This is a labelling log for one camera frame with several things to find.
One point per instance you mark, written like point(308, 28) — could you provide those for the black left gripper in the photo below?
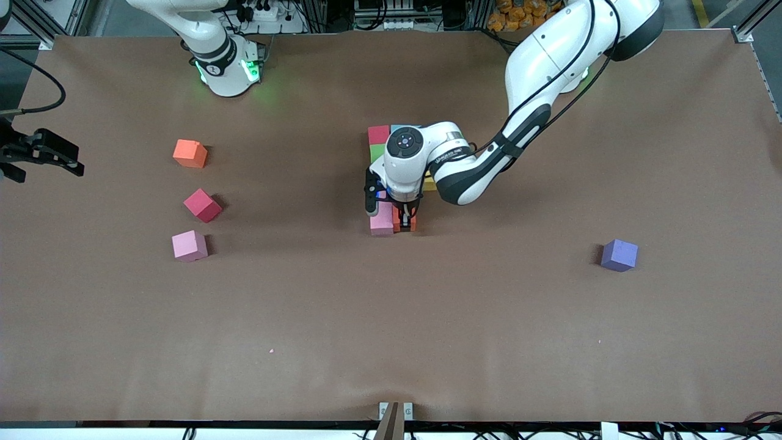
point(404, 213)

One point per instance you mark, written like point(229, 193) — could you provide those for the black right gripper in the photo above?
point(24, 150)

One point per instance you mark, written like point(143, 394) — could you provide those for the orange foam block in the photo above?
point(190, 154)
point(396, 225)

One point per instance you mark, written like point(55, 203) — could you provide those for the yellow foam block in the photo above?
point(431, 183)

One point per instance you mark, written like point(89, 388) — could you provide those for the green foam block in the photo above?
point(377, 153)

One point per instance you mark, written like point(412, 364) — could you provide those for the red foam block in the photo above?
point(202, 205)
point(379, 134)

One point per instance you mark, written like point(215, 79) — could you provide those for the blue foam block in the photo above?
point(403, 127)

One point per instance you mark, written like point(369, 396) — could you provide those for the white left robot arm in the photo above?
point(406, 146)

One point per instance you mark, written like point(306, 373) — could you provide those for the brown paper table cover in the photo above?
point(391, 342)

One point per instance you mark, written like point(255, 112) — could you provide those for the white power strip with plugs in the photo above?
point(269, 15)

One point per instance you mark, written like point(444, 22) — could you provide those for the pile of orange yellow objects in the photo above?
point(519, 15)

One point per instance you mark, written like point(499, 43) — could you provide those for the purple foam block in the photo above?
point(619, 255)

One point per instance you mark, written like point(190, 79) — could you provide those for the white label tag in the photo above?
point(609, 431)

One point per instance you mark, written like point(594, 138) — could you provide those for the aluminium frame profile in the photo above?
point(748, 24)
point(46, 27)

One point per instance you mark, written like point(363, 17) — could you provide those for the metal table clamp bracket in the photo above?
point(396, 421)

